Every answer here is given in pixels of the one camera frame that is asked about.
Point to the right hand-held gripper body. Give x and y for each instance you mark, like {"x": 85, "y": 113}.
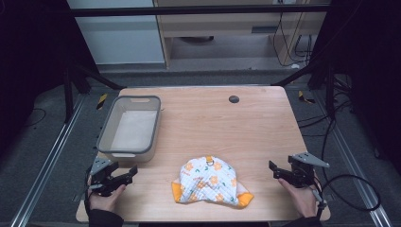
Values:
{"x": 302, "y": 171}

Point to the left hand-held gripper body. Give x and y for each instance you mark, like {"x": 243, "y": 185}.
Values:
{"x": 102, "y": 179}

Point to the person's left hand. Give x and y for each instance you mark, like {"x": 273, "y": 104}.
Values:
{"x": 105, "y": 200}

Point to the person's right hand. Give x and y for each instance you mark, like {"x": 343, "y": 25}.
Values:
{"x": 300, "y": 198}

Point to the white basket with grey rim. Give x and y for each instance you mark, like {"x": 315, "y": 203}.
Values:
{"x": 134, "y": 129}

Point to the white floral quilted cloth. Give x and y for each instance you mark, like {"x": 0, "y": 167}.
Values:
{"x": 210, "y": 183}

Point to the yellow and black tape marker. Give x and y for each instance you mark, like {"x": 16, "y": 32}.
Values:
{"x": 304, "y": 97}
{"x": 101, "y": 101}

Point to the grey table grommet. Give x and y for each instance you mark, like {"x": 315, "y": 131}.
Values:
{"x": 234, "y": 99}

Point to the white cabinet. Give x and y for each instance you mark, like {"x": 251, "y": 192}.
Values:
{"x": 119, "y": 38}

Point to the wooden desk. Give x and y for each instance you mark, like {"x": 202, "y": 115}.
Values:
{"x": 220, "y": 25}

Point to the metal floor rail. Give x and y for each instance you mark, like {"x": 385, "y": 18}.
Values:
{"x": 47, "y": 157}
{"x": 350, "y": 157}

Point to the black metal frame stand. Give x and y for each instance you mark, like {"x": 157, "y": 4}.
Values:
{"x": 67, "y": 94}
{"x": 329, "y": 91}

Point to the black horizontal frame bar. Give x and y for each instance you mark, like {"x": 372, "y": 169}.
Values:
{"x": 195, "y": 10}

